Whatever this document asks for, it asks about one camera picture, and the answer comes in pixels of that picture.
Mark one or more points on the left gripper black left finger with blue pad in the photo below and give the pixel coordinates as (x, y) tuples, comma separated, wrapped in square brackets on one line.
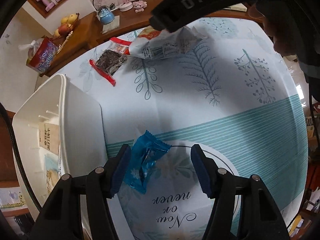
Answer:
[(60, 217)]

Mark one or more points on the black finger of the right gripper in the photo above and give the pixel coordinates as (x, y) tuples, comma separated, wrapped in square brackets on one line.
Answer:
[(158, 23)]

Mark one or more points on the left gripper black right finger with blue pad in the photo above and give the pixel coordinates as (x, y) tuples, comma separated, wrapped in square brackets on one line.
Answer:
[(260, 217)]

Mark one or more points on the white printed snack bag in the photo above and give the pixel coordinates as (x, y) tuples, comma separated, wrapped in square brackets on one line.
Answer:
[(166, 45)]

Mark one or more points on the blue foil candy packet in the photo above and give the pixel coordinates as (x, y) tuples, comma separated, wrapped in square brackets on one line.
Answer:
[(145, 152)]

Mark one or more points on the person's right hand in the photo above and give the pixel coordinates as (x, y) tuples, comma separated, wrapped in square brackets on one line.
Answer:
[(289, 26)]

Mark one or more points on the cream printed snack packet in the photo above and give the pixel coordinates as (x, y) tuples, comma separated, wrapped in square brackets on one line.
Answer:
[(149, 33)]

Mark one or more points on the pink small figurine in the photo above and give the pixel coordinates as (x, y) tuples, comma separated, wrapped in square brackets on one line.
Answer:
[(139, 6)]

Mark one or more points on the pink glass dome ornament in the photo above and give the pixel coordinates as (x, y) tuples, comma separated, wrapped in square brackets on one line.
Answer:
[(125, 5)]

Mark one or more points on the white set top box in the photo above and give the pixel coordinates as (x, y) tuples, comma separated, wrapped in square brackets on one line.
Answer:
[(237, 7)]

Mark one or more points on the blue snow globe teapot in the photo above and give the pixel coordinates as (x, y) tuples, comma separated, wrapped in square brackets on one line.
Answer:
[(105, 15)]

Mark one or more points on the cracker bag in bin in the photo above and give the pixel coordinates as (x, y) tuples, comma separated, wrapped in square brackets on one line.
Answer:
[(52, 169)]

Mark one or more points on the red edged dark snack packet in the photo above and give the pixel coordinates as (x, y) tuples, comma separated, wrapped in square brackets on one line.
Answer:
[(107, 64)]

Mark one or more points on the wooden tv cabinet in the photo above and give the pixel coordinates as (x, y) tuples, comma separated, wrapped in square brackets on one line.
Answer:
[(88, 34)]

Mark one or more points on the beige soda cracker packet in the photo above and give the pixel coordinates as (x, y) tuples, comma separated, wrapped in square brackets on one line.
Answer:
[(49, 137)]

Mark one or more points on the white plastic storage bin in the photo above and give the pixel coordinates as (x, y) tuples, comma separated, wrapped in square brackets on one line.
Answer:
[(82, 143)]

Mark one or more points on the fruit bowl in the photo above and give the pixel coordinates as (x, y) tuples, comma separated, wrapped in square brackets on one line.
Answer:
[(67, 25)]

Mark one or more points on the red purple gift bag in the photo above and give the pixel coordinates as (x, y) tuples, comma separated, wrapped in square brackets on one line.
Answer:
[(40, 54)]

